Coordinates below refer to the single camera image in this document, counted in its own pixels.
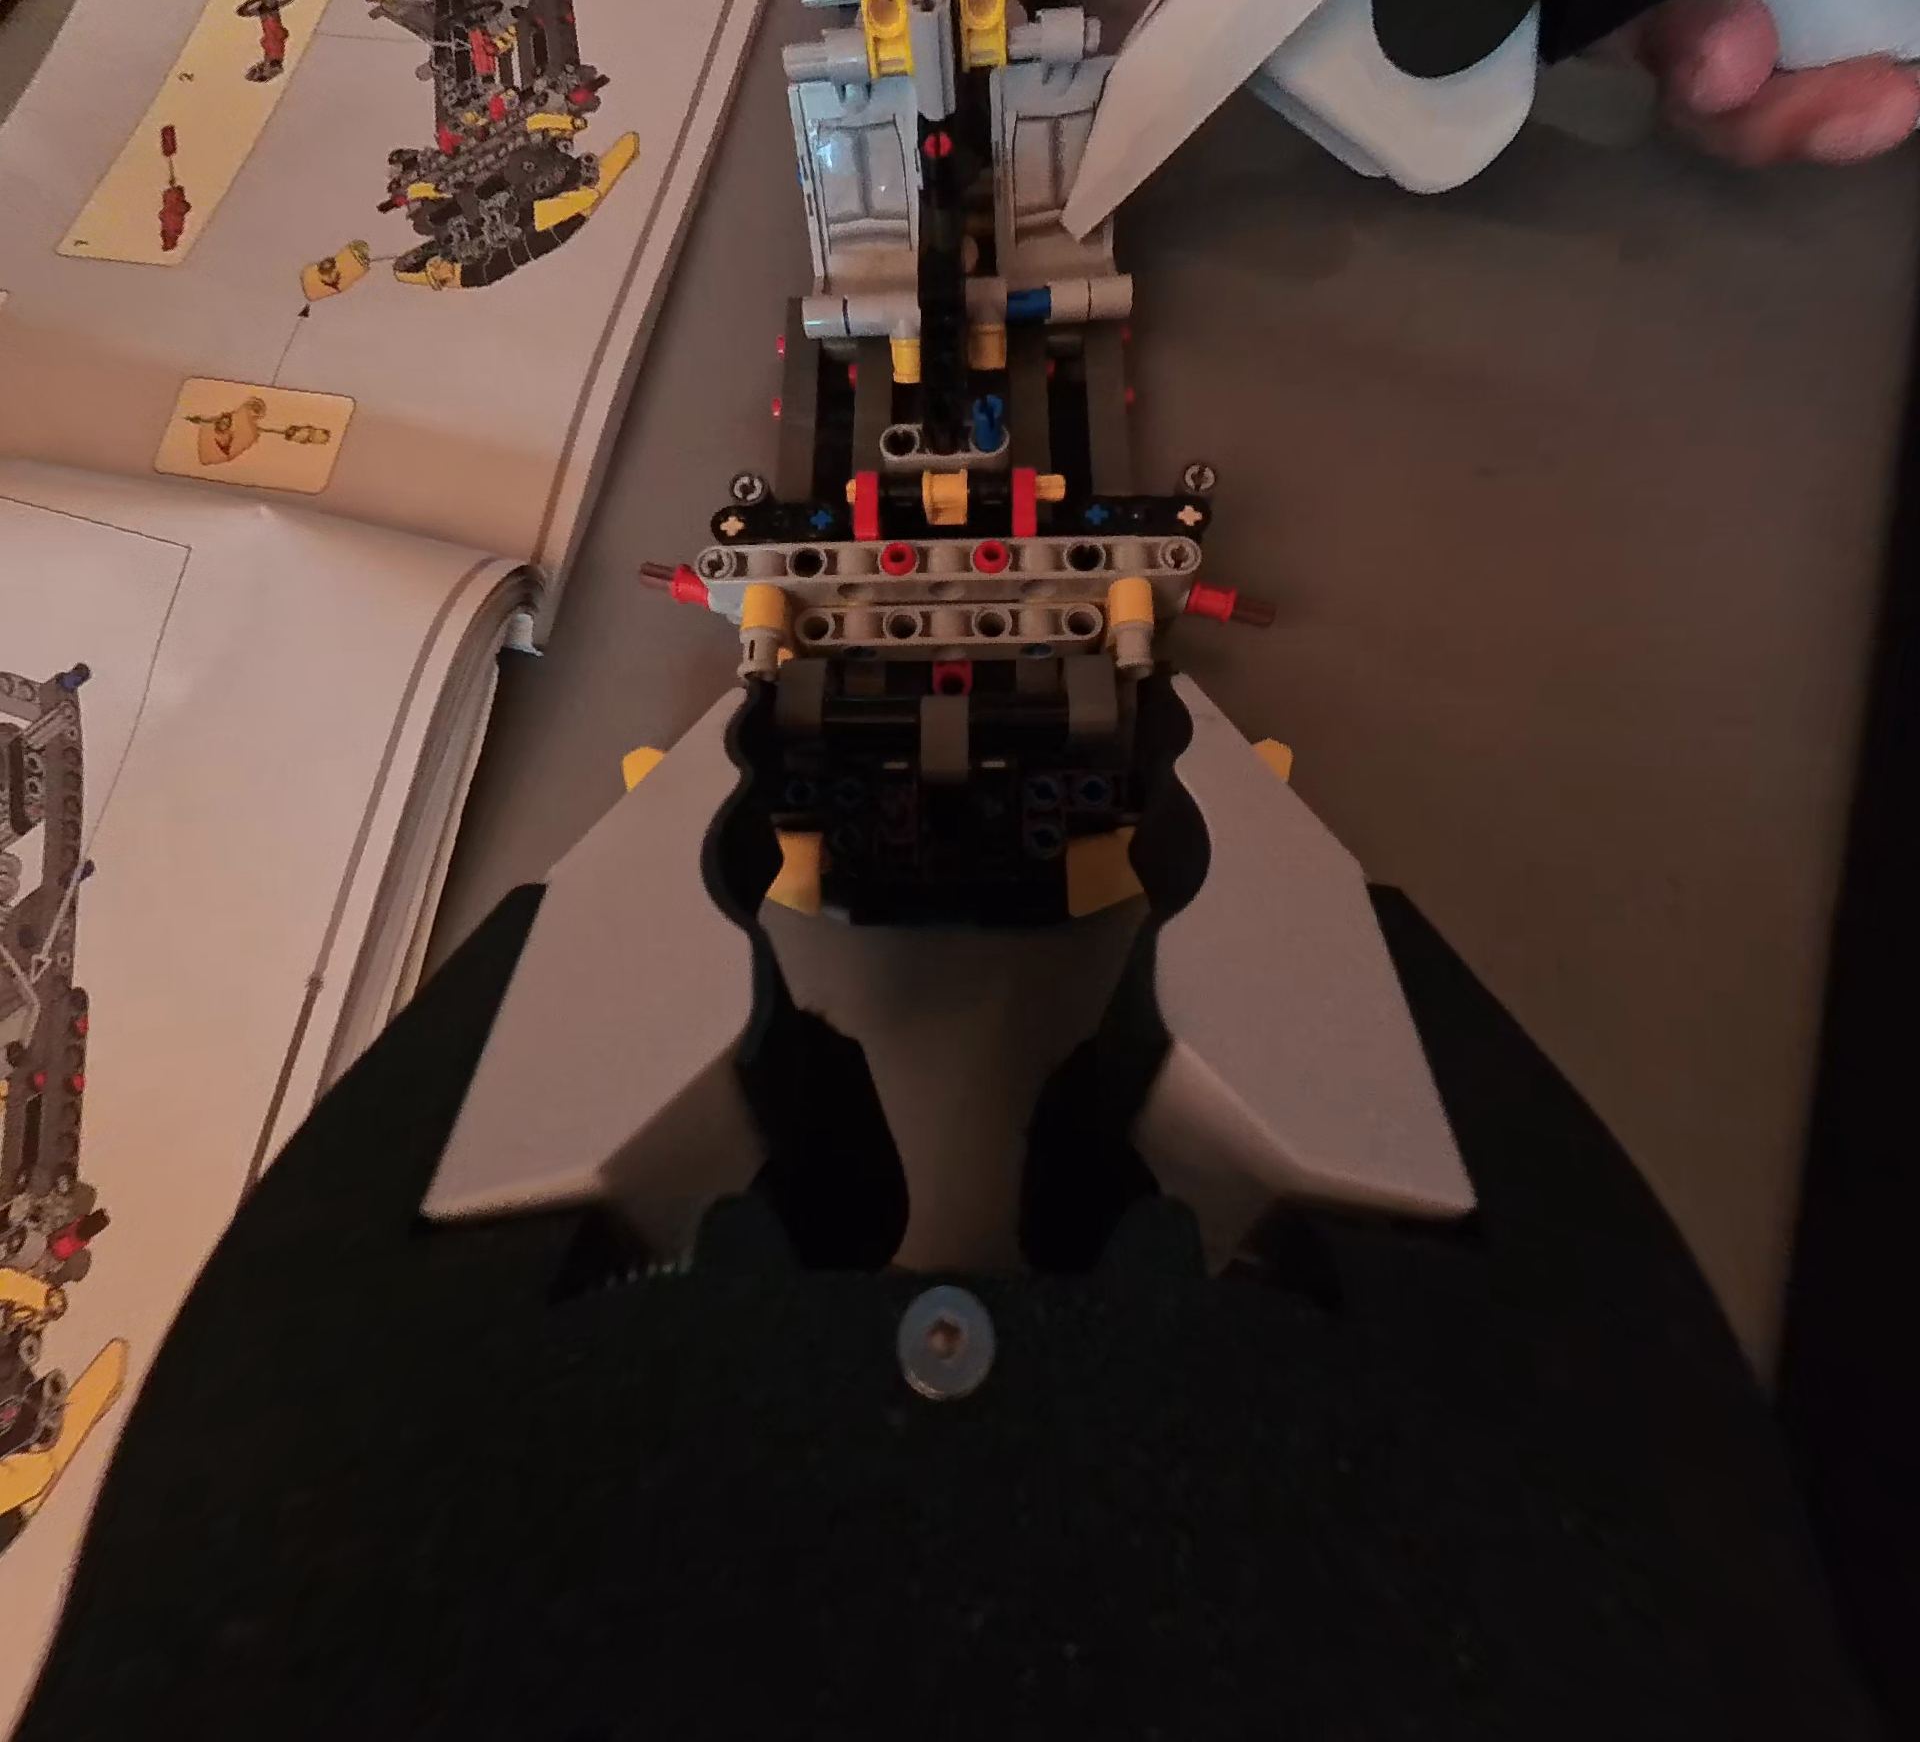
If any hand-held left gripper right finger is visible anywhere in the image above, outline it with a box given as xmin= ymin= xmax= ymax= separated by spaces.
xmin=1131 ymin=671 xmax=1479 ymax=1274

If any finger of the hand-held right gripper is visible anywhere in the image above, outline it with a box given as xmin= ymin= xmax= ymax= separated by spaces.
xmin=1056 ymin=0 xmax=1408 ymax=243

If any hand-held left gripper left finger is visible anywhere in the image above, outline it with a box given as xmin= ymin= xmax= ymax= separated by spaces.
xmin=420 ymin=690 xmax=770 ymax=1260

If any grey lego panel piece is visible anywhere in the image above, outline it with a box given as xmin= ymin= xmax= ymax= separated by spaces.
xmin=988 ymin=46 xmax=1138 ymax=328

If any lego car chassis model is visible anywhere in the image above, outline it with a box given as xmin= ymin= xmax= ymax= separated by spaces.
xmin=622 ymin=0 xmax=1296 ymax=929

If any open lego instruction booklet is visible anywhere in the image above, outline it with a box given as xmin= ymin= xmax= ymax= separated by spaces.
xmin=0 ymin=0 xmax=830 ymax=1564

